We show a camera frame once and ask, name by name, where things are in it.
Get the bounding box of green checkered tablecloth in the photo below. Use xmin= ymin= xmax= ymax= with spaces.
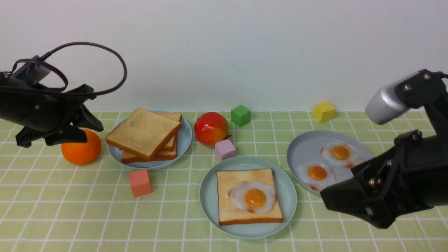
xmin=0 ymin=121 xmax=448 ymax=252

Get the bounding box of blue bread plate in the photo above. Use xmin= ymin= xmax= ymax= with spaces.
xmin=107 ymin=119 xmax=193 ymax=170

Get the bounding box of salmon pink cube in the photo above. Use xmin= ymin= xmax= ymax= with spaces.
xmin=128 ymin=169 xmax=152 ymax=198

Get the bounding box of fried egg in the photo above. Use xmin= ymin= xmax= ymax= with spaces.
xmin=228 ymin=181 xmax=277 ymax=214
xmin=320 ymin=142 xmax=364 ymax=169
xmin=296 ymin=162 xmax=337 ymax=193

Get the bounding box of fried egg right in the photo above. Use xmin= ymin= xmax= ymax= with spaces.
xmin=320 ymin=142 xmax=364 ymax=169

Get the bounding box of yellow cube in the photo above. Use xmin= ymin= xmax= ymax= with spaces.
xmin=313 ymin=101 xmax=336 ymax=123

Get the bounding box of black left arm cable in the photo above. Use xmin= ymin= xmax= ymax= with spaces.
xmin=2 ymin=42 xmax=127 ymax=97

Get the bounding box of fried egg top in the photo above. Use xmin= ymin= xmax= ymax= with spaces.
xmin=228 ymin=181 xmax=277 ymax=214

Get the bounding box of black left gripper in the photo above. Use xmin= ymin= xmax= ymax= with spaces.
xmin=1 ymin=77 xmax=104 ymax=146

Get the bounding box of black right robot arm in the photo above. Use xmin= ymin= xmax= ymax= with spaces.
xmin=320 ymin=69 xmax=448 ymax=229

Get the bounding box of blue egg plate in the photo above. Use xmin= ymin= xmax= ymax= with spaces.
xmin=286 ymin=131 xmax=373 ymax=195

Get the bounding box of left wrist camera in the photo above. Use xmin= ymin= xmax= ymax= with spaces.
xmin=12 ymin=63 xmax=51 ymax=85

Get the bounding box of toast slice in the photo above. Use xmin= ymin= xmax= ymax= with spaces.
xmin=155 ymin=112 xmax=182 ymax=151
xmin=121 ymin=140 xmax=177 ymax=164
xmin=217 ymin=168 xmax=284 ymax=225
xmin=105 ymin=107 xmax=182 ymax=160

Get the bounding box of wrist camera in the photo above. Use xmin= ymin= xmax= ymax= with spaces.
xmin=12 ymin=63 xmax=51 ymax=85
xmin=365 ymin=72 xmax=418 ymax=125

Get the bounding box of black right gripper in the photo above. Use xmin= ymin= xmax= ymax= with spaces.
xmin=320 ymin=130 xmax=447 ymax=229

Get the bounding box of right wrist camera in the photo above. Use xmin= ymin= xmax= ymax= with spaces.
xmin=365 ymin=72 xmax=418 ymax=125

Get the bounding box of red mango fruit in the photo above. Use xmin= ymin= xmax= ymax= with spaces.
xmin=194 ymin=112 xmax=232 ymax=147

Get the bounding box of orange mandarin fruit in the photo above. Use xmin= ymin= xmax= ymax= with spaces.
xmin=61 ymin=129 xmax=102 ymax=165

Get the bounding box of blue centre plate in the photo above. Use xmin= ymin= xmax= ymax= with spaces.
xmin=199 ymin=156 xmax=298 ymax=240

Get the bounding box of green cube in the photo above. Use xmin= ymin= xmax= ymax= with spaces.
xmin=231 ymin=105 xmax=251 ymax=127

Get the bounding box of fried egg left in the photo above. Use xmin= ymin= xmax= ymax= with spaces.
xmin=296 ymin=162 xmax=337 ymax=193

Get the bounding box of light pink cube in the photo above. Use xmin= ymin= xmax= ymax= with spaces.
xmin=214 ymin=139 xmax=236 ymax=162

